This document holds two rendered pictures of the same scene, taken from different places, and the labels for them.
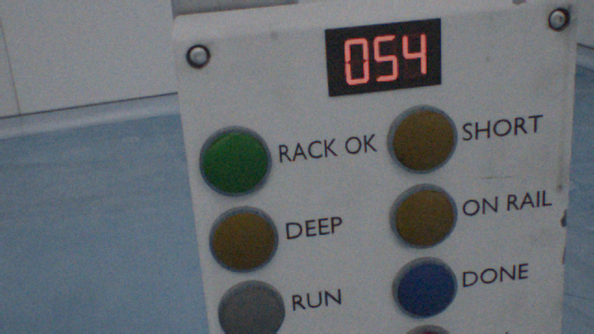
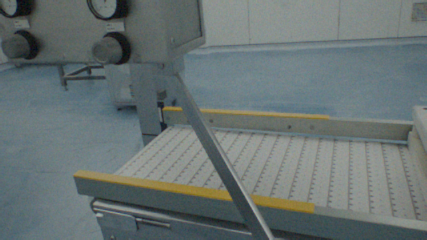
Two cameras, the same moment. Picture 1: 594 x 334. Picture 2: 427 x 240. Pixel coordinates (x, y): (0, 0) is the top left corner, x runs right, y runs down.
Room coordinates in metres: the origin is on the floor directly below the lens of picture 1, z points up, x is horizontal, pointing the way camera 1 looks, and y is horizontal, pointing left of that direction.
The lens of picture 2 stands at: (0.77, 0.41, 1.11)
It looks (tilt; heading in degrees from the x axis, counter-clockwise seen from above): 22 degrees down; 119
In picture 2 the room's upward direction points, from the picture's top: 5 degrees counter-clockwise
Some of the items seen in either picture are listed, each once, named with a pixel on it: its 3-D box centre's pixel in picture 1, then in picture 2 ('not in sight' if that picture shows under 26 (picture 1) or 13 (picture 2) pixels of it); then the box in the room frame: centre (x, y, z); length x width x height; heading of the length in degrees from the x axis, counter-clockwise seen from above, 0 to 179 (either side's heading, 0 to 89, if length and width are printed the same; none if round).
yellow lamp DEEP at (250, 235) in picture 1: (244, 241); not in sight; (0.30, 0.02, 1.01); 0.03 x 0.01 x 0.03; 97
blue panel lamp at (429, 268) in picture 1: (426, 289); not in sight; (0.31, -0.05, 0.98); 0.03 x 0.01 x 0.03; 97
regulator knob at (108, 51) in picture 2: not in sight; (107, 46); (0.52, 0.65, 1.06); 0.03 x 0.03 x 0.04; 7
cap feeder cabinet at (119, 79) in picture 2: not in sight; (145, 67); (-1.44, 3.04, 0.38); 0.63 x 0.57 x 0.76; 14
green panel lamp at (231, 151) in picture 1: (236, 163); not in sight; (0.30, 0.02, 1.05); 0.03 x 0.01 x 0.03; 97
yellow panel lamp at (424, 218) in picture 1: (424, 218); not in sight; (0.31, -0.05, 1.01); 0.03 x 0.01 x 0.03; 97
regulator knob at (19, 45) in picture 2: not in sight; (15, 41); (0.40, 0.64, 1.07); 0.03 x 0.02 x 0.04; 7
